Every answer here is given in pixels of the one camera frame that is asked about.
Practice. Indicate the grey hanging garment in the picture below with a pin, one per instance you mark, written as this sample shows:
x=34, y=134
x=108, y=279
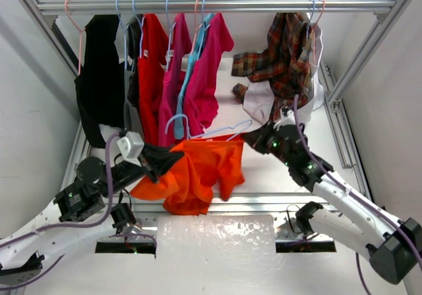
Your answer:
x=131, y=50

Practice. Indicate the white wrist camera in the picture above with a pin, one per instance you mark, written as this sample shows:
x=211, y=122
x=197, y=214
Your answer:
x=131, y=146
x=286, y=118

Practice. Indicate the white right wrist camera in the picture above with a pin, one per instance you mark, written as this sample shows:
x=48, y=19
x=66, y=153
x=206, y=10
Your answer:
x=286, y=118

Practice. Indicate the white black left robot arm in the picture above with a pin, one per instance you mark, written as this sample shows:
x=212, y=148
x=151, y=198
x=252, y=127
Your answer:
x=82, y=212

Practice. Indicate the aluminium frame front rail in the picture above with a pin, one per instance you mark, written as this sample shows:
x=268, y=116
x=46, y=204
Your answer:
x=248, y=203

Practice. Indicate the teal hanging garment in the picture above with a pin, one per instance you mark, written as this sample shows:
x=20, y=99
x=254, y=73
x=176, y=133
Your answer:
x=198, y=46

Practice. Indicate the magenta hanging shirt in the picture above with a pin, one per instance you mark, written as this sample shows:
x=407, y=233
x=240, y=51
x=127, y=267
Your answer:
x=197, y=97
x=173, y=79

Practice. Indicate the magenta hanging shirt right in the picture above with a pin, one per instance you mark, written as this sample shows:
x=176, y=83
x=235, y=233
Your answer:
x=197, y=97

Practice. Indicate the plaid flannel shirt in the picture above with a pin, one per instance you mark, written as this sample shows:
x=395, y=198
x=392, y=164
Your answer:
x=284, y=63

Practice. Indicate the black hanging garment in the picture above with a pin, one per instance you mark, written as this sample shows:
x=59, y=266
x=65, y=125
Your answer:
x=100, y=92

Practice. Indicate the orange t shirt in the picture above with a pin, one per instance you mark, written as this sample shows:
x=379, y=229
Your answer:
x=187, y=188

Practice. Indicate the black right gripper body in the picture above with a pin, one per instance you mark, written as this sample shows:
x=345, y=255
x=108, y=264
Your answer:
x=270, y=142

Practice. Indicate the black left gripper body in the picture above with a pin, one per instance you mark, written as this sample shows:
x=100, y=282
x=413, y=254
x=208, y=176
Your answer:
x=149, y=165

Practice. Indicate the blue hanger right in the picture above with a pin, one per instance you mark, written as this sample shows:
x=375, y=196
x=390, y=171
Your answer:
x=310, y=20

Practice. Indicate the aluminium hanging rail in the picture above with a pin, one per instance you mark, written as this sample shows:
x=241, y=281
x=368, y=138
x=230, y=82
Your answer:
x=215, y=6

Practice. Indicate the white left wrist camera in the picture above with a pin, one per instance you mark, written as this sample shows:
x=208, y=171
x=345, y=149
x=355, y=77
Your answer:
x=131, y=146

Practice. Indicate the red hanging t shirt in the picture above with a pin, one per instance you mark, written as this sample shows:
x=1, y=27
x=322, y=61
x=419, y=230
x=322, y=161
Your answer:
x=150, y=65

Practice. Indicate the magenta hanging shirt left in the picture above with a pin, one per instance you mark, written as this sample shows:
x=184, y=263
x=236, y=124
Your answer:
x=173, y=79

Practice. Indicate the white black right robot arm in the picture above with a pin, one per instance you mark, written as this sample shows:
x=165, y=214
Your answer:
x=392, y=246

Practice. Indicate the white hanging garment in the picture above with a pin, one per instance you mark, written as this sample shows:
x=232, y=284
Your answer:
x=257, y=97

